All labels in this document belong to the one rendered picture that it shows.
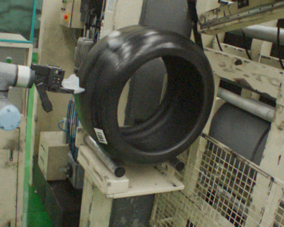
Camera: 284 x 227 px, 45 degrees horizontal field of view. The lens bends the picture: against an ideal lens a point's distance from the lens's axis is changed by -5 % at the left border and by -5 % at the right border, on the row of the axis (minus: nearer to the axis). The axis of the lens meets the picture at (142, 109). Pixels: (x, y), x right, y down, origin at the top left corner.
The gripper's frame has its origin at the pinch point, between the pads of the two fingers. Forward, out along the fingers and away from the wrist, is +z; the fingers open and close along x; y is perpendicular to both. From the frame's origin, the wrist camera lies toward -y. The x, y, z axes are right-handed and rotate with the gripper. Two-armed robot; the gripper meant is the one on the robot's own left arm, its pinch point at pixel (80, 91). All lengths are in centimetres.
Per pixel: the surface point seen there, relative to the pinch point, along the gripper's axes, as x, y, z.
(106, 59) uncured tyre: -5.9, 13.9, 4.5
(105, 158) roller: -0.8, -25.7, 16.5
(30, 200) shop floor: 115, -117, 23
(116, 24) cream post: 25.7, 26.5, 19.1
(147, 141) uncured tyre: 11.0, -21.2, 41.6
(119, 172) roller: -11.3, -26.3, 18.1
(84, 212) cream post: 32, -73, 29
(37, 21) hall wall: 876, -23, 172
